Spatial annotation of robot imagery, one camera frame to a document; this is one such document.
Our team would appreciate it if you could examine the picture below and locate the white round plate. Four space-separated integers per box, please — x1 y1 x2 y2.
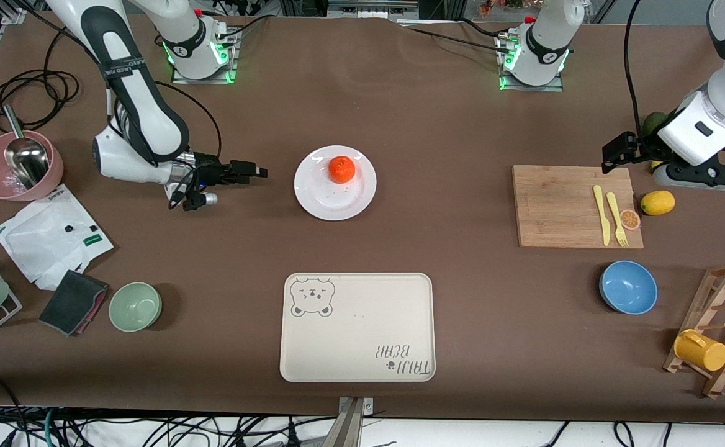
294 145 377 222

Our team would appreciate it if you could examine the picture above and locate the orange fruit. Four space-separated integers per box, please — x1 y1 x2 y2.
328 156 356 184

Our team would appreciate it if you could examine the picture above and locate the green avocado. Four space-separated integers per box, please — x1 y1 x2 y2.
642 112 671 138

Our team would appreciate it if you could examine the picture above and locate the yellow lemon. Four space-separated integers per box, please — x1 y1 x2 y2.
641 190 675 217

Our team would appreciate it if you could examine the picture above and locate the yellow plastic fork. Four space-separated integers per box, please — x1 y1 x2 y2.
606 192 629 248

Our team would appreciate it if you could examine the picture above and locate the yellow plastic knife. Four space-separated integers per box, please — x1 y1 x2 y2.
593 185 611 246

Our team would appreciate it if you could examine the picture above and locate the wooden cutting board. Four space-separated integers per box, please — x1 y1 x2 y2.
512 165 644 250

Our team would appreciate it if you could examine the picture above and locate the blue bowl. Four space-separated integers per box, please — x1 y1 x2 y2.
599 260 659 315

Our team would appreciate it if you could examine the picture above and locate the wooden cup rack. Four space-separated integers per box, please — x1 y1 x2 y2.
663 262 725 399

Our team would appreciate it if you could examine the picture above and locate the pale green bowl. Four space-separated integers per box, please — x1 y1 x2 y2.
109 282 163 333

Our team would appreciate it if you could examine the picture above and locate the pink cloth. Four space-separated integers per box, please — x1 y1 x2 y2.
77 286 110 336

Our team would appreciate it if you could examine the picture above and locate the metal scoop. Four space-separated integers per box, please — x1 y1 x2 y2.
1 104 51 190

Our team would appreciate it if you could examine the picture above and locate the white plastic bag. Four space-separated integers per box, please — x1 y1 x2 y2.
0 184 115 291

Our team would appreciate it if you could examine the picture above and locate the dark grey cloth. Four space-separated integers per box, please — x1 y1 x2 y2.
38 269 110 337

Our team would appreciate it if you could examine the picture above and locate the cream bear print tray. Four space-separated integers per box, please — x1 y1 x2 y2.
279 273 436 383

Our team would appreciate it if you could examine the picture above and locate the yellow cup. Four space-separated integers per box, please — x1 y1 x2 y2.
673 329 725 372

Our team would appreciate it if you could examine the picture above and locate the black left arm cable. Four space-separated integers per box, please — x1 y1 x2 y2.
623 0 644 137

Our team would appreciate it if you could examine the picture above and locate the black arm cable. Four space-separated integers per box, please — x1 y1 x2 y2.
623 0 644 137
0 5 223 163

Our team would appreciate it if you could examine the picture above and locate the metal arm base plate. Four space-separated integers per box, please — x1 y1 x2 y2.
497 31 564 93
171 28 239 85

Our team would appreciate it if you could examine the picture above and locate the black base cable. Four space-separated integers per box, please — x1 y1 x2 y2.
217 15 271 43
399 17 507 54

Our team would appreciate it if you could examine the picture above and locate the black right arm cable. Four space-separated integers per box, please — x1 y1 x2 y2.
0 5 223 163

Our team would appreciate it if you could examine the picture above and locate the aluminium frame structure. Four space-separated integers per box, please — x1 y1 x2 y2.
279 0 466 23

